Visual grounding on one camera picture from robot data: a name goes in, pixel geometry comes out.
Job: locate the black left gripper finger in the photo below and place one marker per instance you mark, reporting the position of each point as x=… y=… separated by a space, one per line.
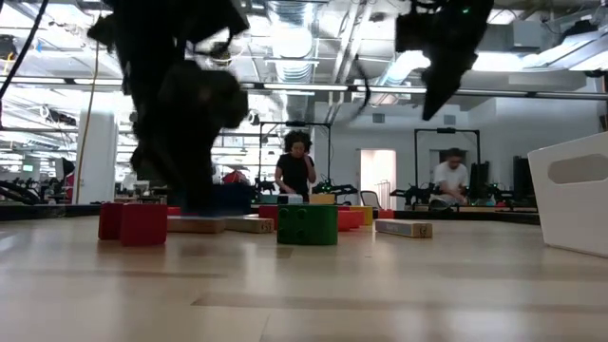
x=145 y=164
x=190 y=180

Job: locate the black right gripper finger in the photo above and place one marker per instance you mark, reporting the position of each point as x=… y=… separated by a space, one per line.
x=446 y=81

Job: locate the wooden plank block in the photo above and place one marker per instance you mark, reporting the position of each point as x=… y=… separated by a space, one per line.
x=195 y=224
x=249 y=224

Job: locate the blue studded brick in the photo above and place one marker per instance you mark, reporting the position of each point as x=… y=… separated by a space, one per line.
x=233 y=199

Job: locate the red wooden arch block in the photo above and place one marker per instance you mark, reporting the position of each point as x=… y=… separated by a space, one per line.
x=142 y=225

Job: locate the red wooden rectangular block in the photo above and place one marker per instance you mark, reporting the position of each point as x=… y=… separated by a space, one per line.
x=268 y=216

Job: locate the green studded block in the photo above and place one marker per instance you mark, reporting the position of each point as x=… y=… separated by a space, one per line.
x=307 y=224

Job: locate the wooden block with blue face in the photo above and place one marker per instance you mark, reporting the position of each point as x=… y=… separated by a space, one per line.
x=404 y=228

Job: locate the small yellow block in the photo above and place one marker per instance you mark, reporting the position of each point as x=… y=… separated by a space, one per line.
x=368 y=214

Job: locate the white building column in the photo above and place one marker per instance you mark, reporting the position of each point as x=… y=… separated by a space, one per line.
x=97 y=161

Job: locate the person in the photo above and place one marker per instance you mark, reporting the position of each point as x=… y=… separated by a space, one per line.
x=294 y=171
x=450 y=178

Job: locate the horizontal light bar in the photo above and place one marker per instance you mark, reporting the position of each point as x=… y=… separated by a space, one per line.
x=304 y=87

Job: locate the black cabinet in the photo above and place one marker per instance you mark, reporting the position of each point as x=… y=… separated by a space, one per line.
x=522 y=180

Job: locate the black office chair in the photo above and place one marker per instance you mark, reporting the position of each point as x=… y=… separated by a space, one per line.
x=369 y=199

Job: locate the white plastic bin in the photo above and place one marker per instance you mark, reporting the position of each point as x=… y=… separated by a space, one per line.
x=570 y=204

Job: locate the black background rig frame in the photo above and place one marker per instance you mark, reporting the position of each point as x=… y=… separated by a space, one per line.
x=294 y=124
x=446 y=129

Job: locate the black aluminium table frame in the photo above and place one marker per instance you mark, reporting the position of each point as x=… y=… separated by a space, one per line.
x=47 y=211

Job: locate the silver ventilation duct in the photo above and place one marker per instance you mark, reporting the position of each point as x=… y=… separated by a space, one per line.
x=290 y=47

